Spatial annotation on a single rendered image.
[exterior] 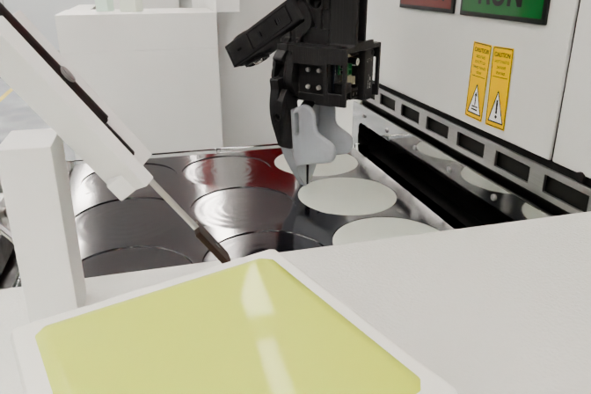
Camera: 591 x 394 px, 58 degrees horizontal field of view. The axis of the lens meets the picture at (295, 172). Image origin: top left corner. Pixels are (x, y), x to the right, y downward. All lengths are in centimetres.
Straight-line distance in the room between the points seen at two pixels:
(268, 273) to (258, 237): 31
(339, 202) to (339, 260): 24
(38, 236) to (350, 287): 15
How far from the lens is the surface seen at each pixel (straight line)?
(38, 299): 26
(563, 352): 26
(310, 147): 53
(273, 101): 52
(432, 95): 60
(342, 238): 46
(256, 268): 16
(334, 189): 56
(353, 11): 49
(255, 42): 56
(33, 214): 24
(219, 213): 51
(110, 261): 45
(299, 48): 50
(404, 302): 27
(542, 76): 46
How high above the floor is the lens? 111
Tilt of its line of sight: 20 degrees down
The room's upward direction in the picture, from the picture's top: straight up
